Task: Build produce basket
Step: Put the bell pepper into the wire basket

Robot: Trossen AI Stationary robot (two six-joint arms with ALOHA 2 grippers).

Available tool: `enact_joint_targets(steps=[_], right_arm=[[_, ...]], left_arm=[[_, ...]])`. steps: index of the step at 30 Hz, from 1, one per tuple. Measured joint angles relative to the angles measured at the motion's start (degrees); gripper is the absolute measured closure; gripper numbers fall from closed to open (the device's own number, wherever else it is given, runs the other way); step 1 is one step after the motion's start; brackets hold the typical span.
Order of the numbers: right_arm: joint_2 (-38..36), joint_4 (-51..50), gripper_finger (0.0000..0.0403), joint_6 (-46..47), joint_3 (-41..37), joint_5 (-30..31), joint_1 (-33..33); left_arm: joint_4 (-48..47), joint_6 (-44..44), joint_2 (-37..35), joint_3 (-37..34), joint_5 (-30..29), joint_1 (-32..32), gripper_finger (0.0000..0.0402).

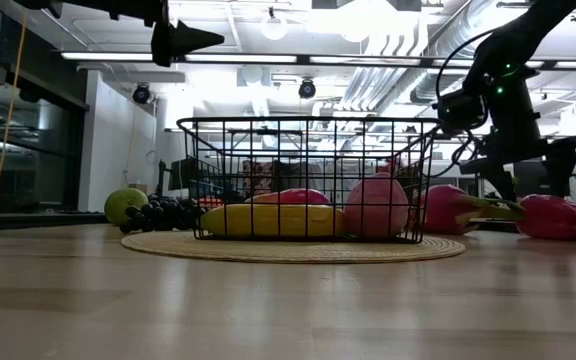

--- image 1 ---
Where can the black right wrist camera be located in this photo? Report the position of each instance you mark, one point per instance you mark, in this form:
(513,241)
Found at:
(460,111)

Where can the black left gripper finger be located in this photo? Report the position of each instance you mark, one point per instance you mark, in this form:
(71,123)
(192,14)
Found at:
(185,46)
(188,31)

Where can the black computer monitor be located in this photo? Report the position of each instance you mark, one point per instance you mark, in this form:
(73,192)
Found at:
(180,175)
(533,180)

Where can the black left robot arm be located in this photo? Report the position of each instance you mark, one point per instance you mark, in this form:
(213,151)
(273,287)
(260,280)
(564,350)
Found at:
(118,6)

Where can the black grape bunch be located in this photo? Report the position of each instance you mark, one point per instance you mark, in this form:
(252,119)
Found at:
(160,217)

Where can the red orange mango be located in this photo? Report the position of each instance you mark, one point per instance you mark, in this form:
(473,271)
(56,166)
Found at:
(293,196)

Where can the black ceiling spotlight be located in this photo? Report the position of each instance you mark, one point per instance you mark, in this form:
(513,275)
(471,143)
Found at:
(307,89)
(141,94)

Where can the red bell pepper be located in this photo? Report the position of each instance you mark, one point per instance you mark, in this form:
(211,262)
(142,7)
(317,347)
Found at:
(553,220)

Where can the colourful patterned cloth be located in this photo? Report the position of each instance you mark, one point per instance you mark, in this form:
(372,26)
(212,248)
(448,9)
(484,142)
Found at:
(258,180)

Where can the round woven straw placemat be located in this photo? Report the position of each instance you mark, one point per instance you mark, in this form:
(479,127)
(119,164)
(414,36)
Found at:
(293,252)

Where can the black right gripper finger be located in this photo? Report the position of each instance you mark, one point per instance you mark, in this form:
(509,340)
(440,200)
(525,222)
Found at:
(502,185)
(562,172)

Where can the silver ventilation duct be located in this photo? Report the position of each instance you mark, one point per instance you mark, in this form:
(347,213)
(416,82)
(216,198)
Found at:
(430,87)

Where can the pink dragon fruit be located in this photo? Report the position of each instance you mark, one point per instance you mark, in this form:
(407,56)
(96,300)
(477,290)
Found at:
(448,210)

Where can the pink peach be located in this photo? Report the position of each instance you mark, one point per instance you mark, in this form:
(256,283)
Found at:
(375,210)

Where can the ceiling light strip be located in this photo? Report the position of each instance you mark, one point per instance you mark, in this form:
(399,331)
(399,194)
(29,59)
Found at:
(118,56)

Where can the yellow banana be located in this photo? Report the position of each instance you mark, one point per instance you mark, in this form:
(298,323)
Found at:
(268,222)

